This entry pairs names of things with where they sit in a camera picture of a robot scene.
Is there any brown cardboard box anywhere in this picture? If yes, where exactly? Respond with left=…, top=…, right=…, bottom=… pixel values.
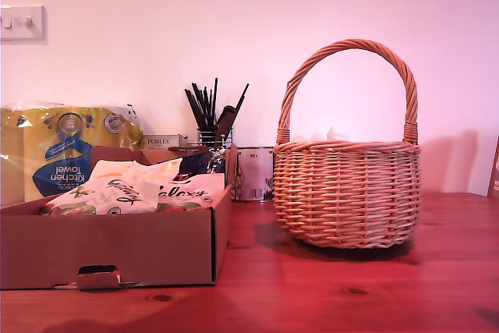
left=0, top=143, right=239, bottom=292

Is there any chrome wire utensil holder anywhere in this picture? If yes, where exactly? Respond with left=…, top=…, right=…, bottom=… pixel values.
left=196, top=126, right=235, bottom=153

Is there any yellow kitchen towel pack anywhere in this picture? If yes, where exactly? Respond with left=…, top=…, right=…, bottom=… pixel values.
left=0, top=101, right=145, bottom=206

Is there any labelled tin can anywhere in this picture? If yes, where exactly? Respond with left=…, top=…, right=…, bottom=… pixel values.
left=232, top=146, right=276, bottom=204

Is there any woven wicker basket with handle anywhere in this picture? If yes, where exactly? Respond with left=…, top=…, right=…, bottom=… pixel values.
left=274, top=38, right=423, bottom=250

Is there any blue Terry's egg bag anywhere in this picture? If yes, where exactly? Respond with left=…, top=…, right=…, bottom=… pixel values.
left=177, top=148, right=229, bottom=184

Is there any white wall switch plate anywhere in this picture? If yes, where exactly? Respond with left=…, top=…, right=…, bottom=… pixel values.
left=0, top=5, right=45, bottom=42

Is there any dark brown comb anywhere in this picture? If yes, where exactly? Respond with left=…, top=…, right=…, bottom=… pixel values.
left=214, top=105, right=238, bottom=147

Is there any thin black stick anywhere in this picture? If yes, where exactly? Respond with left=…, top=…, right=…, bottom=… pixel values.
left=190, top=82, right=211, bottom=130
left=184, top=89, right=206, bottom=131
left=211, top=77, right=219, bottom=131
left=232, top=83, right=250, bottom=115

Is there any white Porlex carton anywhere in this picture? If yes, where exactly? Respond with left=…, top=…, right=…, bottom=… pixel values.
left=143, top=133, right=184, bottom=151

